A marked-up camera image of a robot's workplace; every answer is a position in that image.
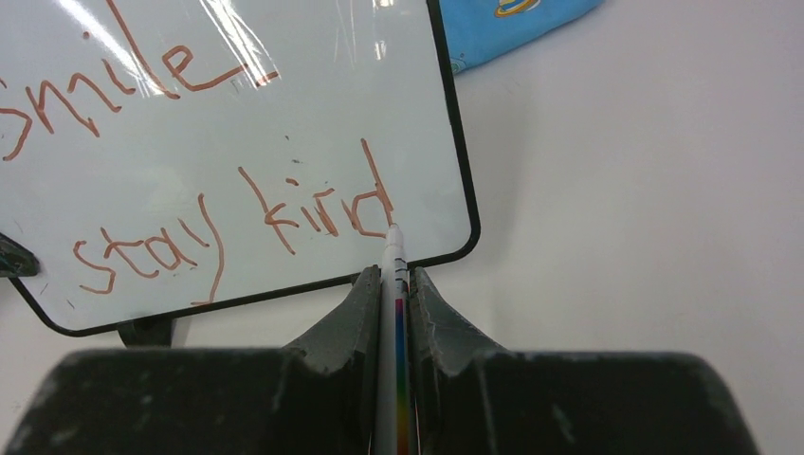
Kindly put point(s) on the whiteboard with black frame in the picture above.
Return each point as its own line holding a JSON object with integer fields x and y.
{"x": 161, "y": 159}

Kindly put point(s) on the blue patterned cloth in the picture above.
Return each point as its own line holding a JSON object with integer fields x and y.
{"x": 479, "y": 31}

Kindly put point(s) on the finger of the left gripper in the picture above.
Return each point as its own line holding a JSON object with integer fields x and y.
{"x": 16, "y": 260}

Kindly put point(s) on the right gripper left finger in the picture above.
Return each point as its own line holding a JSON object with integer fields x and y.
{"x": 315, "y": 395}

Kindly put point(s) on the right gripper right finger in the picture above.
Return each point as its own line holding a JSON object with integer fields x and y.
{"x": 476, "y": 397}

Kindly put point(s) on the marker pen white barrel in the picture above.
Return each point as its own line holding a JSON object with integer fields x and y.
{"x": 395, "y": 420}

